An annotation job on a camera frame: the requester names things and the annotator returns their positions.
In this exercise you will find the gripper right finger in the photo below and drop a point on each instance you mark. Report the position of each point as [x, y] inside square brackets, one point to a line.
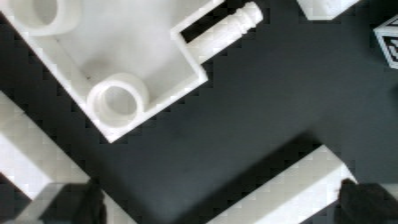
[366, 203]

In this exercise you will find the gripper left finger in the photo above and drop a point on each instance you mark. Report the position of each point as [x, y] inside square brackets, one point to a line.
[77, 207]

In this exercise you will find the white chair seat part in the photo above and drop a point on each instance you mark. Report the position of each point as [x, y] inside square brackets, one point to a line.
[112, 49]

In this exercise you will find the white U-shaped obstacle fence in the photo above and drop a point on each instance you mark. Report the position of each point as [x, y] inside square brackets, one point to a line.
[237, 158]

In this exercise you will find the white tagged cube nut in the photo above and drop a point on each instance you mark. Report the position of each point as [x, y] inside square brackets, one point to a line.
[386, 33]

